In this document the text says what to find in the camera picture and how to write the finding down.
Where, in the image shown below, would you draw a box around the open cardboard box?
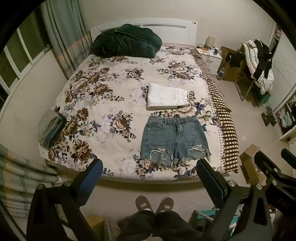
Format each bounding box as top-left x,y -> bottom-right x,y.
239,144 -> 267,186

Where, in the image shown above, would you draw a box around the black garment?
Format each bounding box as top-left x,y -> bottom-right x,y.
225,51 -> 244,68

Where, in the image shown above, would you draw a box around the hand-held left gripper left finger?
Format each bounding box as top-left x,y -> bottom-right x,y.
26,159 -> 104,241

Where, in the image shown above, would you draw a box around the green plaid curtain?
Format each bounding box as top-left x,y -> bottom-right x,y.
0,143 -> 62,218
40,0 -> 93,80

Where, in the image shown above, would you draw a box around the brown cardboard box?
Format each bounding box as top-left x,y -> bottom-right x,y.
219,46 -> 245,82

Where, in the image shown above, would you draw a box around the grey slipper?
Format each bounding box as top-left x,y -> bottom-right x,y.
155,197 -> 174,214
135,196 -> 154,213

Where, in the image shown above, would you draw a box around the window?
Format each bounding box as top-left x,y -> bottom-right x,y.
0,11 -> 51,98

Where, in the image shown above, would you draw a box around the folded white pants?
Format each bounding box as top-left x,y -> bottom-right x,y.
147,82 -> 189,111

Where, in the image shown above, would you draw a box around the blue denim shorts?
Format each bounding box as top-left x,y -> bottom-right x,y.
139,115 -> 212,168

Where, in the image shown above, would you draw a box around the dark green duvet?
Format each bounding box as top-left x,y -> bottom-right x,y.
89,24 -> 163,58

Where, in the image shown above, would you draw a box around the white nightstand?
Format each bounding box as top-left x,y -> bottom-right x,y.
195,44 -> 223,73

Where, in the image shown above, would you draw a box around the teal plastic basket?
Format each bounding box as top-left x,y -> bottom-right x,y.
191,207 -> 242,233

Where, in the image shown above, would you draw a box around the person's legs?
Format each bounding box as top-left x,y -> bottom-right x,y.
115,209 -> 205,241

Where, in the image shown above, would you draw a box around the white bed headboard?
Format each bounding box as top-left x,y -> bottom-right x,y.
90,20 -> 198,49

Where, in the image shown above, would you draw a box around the white wardrobe shelf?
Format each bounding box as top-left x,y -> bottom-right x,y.
268,23 -> 296,141

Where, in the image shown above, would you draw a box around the brown checkered blanket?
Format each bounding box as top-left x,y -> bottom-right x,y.
190,48 -> 239,174

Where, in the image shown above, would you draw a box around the dark shoes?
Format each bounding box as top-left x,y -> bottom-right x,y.
261,106 -> 277,127

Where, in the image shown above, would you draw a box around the bed with floral sheet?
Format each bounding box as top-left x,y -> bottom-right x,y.
39,46 -> 226,181

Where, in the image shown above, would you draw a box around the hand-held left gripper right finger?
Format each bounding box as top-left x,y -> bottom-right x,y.
196,158 -> 272,241

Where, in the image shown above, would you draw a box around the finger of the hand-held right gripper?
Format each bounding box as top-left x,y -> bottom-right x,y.
281,148 -> 296,164
254,151 -> 285,183

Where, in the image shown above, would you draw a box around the black clothes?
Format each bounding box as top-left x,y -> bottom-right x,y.
253,39 -> 275,80

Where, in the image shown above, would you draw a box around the folding chair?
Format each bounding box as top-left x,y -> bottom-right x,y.
234,74 -> 260,102

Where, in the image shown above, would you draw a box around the yellow box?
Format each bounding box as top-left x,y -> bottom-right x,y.
87,215 -> 105,233

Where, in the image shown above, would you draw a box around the folded grey-green clothes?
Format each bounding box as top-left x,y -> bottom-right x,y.
38,109 -> 67,149

